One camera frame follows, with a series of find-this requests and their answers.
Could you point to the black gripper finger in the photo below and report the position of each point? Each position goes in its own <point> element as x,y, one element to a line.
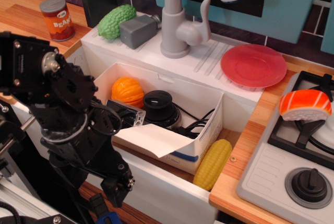
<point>116,190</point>

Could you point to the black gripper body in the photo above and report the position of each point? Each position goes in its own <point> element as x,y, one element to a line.
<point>87,149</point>

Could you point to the white cardboard box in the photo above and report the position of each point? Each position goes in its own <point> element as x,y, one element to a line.
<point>182,147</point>

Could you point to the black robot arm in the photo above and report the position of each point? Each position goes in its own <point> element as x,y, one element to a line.
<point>55,91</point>

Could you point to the white toy sink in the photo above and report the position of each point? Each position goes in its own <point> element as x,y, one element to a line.
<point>160,191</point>

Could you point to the silver aluminium extrusion block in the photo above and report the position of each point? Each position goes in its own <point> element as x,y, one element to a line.
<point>130,115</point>

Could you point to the orange toy pumpkin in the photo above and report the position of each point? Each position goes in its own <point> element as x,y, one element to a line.
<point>128,90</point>

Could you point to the black round webcam device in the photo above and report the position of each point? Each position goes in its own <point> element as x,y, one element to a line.
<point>160,110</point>

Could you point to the yellow toy corn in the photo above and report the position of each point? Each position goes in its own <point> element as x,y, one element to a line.
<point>212,164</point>

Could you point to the green toy bitter gourd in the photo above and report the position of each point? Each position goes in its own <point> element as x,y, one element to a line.
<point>109,25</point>

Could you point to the grey toy bottle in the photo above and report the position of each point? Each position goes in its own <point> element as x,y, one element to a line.
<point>139,30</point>

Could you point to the toy beans can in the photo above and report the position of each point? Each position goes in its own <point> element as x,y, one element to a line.
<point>58,20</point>

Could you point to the grey toy faucet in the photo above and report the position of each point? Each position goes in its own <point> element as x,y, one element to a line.
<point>178,33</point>

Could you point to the toy stove top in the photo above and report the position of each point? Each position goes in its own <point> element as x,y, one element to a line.
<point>288,145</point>

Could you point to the red plastic plate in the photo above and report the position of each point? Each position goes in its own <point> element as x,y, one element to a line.
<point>253,65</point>

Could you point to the black stove knob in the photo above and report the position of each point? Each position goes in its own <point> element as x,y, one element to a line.
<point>309,188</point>

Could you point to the salmon sushi toy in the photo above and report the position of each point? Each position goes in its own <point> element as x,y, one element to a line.
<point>306,104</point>

